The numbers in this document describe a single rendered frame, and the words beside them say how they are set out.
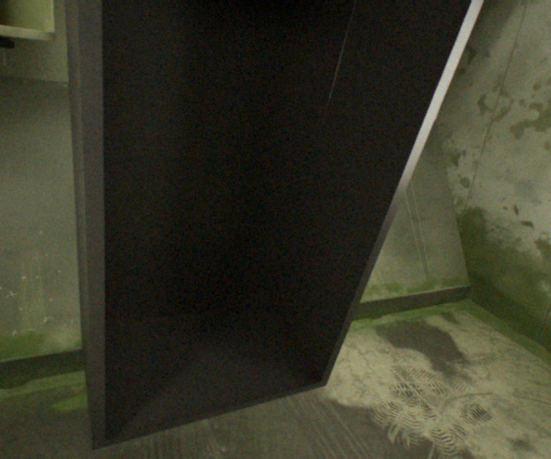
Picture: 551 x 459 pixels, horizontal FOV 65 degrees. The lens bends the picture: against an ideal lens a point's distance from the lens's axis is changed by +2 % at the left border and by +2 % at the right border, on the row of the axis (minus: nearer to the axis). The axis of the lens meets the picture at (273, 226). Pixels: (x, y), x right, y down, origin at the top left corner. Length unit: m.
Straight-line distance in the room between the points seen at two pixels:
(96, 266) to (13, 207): 1.23
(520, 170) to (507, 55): 0.64
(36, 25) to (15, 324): 1.06
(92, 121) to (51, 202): 1.34
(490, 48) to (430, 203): 0.93
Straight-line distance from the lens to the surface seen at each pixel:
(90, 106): 0.61
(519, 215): 2.68
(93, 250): 0.71
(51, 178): 1.96
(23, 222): 1.92
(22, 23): 1.76
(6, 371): 1.91
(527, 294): 2.71
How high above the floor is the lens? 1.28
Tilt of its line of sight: 21 degrees down
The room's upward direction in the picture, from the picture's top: 7 degrees clockwise
